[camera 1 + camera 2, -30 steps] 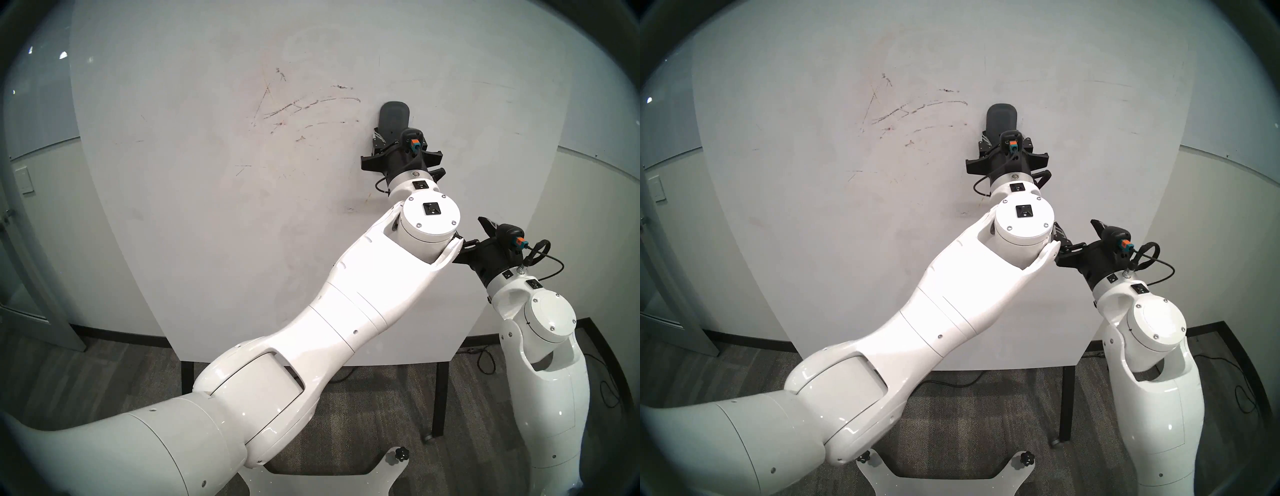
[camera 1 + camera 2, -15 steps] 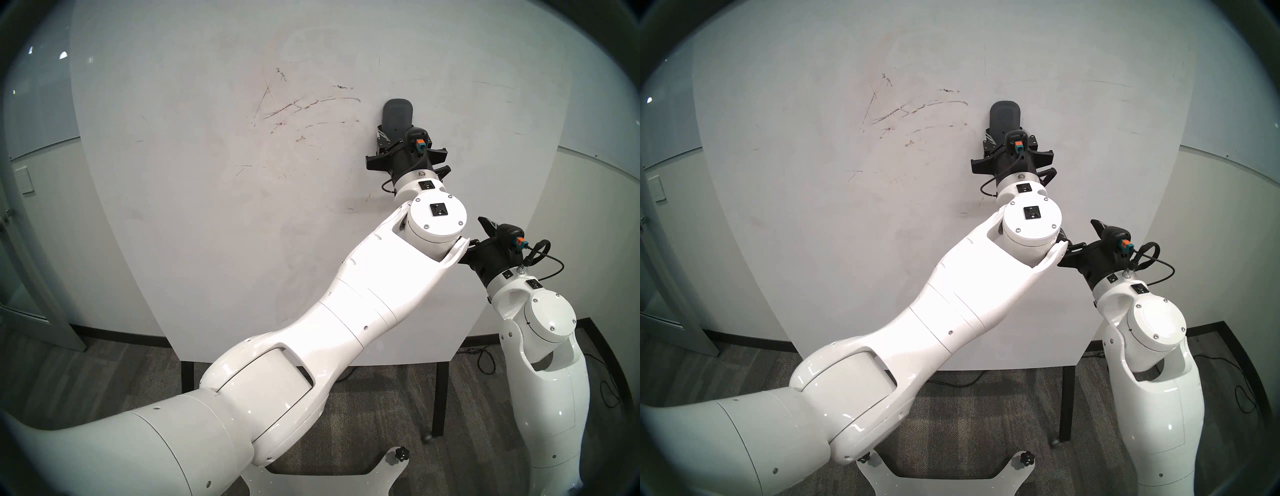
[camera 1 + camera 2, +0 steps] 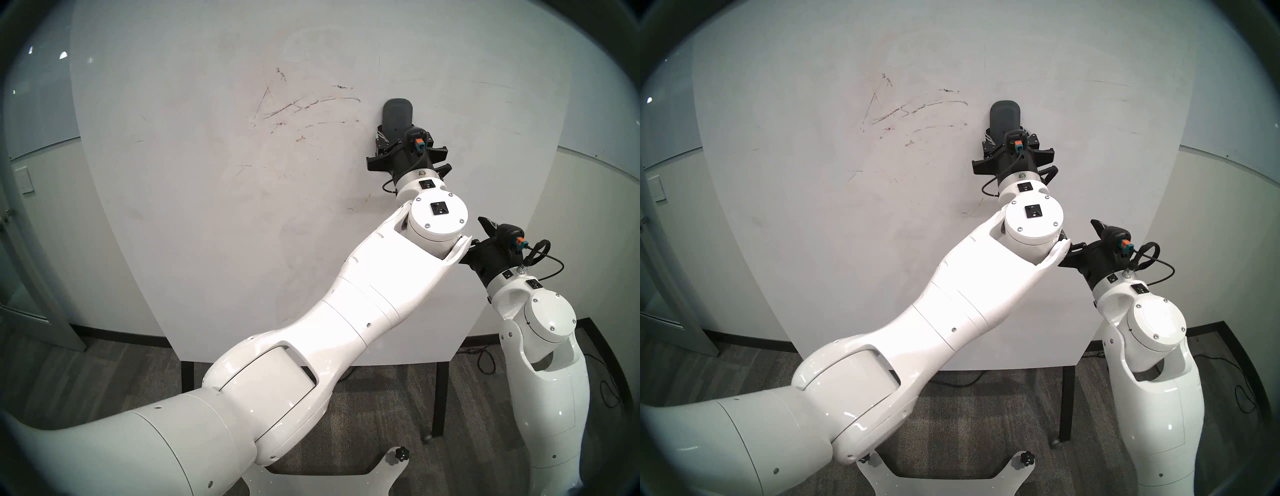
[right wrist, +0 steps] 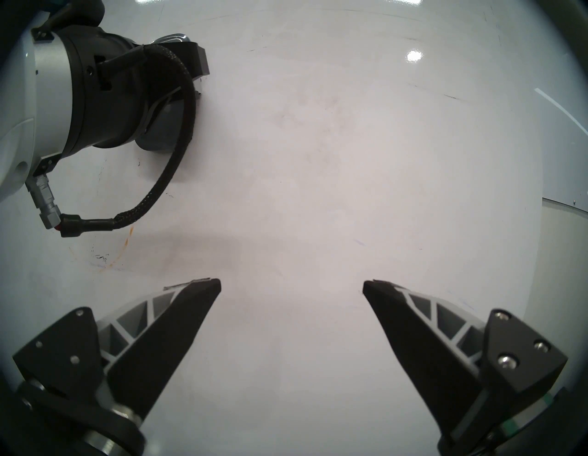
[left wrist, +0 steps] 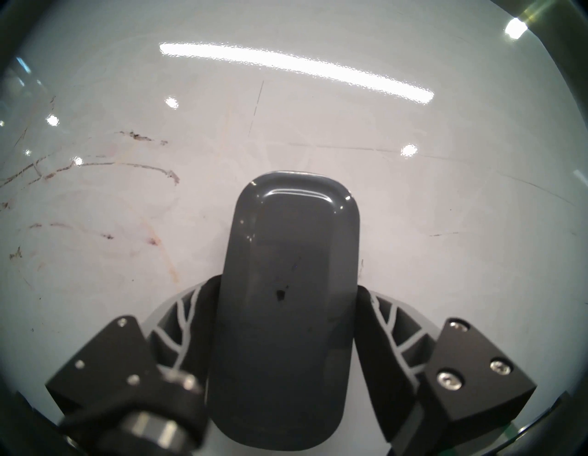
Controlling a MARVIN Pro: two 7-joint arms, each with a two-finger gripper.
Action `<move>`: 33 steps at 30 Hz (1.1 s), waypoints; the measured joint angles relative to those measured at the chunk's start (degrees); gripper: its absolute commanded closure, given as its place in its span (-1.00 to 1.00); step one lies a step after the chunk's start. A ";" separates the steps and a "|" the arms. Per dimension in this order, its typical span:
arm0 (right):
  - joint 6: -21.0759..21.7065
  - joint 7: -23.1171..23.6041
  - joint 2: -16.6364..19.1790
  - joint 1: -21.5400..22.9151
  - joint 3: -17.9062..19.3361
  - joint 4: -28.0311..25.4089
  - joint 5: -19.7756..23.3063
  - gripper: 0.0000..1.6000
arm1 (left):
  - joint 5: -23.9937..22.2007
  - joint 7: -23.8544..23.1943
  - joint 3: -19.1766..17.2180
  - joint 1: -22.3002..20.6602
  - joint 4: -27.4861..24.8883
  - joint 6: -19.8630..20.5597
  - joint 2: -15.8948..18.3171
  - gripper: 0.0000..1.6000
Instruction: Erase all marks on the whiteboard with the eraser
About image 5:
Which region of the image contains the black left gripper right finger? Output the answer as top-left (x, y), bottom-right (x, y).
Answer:
top-left (354, 285), bottom-right (538, 456)

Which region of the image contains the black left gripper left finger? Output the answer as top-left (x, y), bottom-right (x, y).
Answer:
top-left (45, 276), bottom-right (222, 416)

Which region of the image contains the dark grey whiteboard eraser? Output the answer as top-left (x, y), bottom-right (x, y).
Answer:
top-left (206, 171), bottom-right (360, 451)

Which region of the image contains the large white whiteboard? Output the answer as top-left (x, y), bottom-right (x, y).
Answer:
top-left (0, 0), bottom-right (588, 456)

